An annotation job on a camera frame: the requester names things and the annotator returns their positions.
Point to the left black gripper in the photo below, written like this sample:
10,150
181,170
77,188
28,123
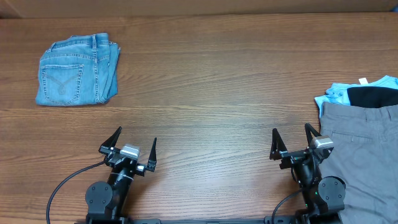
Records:
107,147

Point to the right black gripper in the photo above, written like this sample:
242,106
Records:
278,151

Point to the grey shorts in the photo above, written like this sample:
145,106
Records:
365,157

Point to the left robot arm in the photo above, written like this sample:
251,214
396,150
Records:
106,200

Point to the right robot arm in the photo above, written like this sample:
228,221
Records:
323,196

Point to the light blue t-shirt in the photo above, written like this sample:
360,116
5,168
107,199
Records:
338,92

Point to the black garment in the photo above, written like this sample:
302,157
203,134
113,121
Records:
372,96

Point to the folded blue denim jeans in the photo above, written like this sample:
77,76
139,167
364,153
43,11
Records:
81,70

